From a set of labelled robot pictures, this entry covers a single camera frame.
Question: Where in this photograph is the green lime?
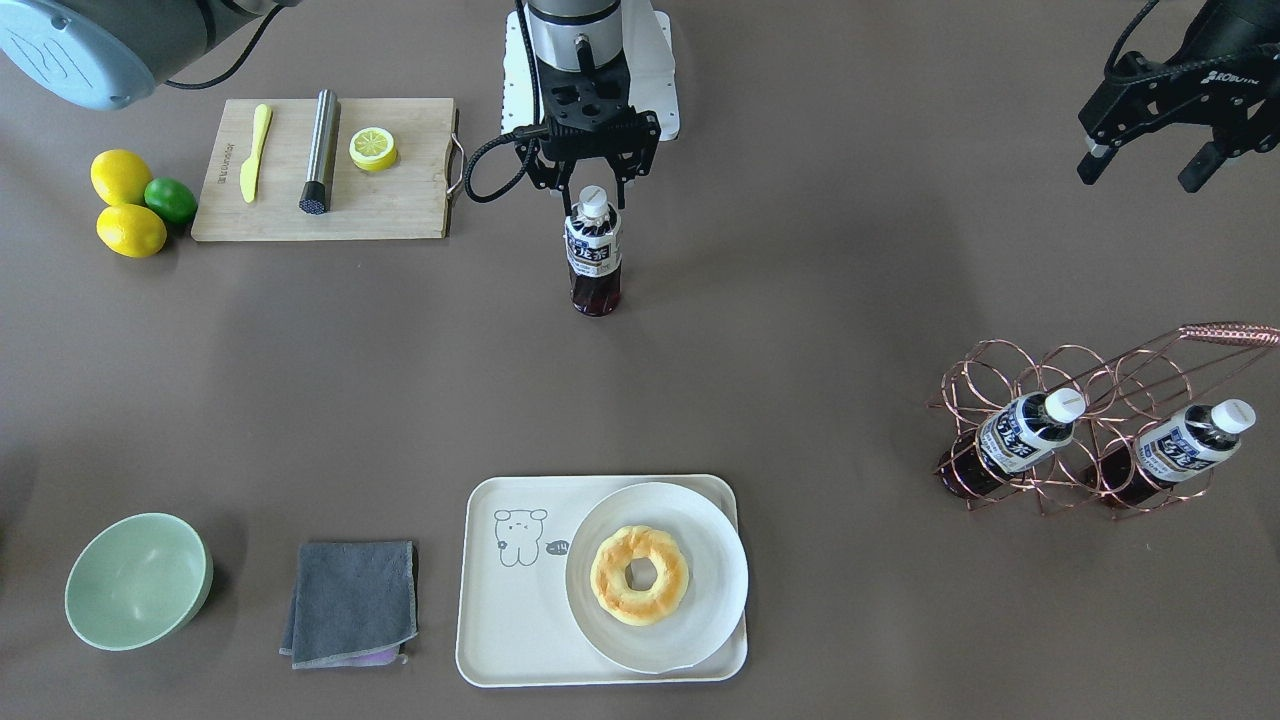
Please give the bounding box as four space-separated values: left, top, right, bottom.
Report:
143 177 198 225

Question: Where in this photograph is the steel muddler black tip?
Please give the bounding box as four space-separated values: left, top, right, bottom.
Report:
298 88 340 215

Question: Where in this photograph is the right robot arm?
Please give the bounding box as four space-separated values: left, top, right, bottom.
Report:
1 1 680 208

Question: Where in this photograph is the folded grey cloth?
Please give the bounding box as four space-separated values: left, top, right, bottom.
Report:
279 539 419 670

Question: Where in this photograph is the white round plate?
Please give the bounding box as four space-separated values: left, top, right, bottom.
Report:
564 480 749 675

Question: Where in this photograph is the yellow plastic knife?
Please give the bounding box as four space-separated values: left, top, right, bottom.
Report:
239 102 274 204

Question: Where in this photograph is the tea bottle of rack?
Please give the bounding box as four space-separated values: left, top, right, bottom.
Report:
564 184 622 316

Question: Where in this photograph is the wooden cutting board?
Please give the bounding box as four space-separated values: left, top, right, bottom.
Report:
191 97 457 242

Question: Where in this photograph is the yellow lemon lower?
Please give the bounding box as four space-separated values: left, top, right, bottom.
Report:
96 204 168 258

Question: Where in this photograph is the beige rabbit serving tray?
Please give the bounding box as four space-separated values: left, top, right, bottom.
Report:
454 474 748 688

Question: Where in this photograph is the yellow lemon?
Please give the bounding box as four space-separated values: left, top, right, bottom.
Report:
96 204 168 258
90 149 154 206

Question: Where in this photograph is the mint green bowl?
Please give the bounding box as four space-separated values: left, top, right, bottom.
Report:
64 512 214 652

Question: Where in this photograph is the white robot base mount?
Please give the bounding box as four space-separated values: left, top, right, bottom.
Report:
500 1 681 142

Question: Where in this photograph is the copper wire bottle rack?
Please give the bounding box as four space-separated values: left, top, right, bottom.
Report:
931 322 1277 519

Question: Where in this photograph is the yellow lemon upper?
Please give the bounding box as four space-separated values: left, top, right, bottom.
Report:
90 149 154 206

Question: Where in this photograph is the tea bottle front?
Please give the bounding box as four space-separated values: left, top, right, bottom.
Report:
1083 398 1257 509
938 388 1087 500

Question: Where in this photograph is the glazed ring donut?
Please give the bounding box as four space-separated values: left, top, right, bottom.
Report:
589 525 690 626

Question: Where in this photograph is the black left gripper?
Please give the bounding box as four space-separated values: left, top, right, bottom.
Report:
1076 31 1277 193

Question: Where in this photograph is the half lemon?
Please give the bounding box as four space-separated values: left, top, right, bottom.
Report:
348 126 399 173

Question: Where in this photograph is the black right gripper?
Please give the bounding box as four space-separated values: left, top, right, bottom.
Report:
517 60 660 217

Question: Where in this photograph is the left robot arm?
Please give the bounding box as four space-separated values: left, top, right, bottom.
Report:
1076 1 1279 193

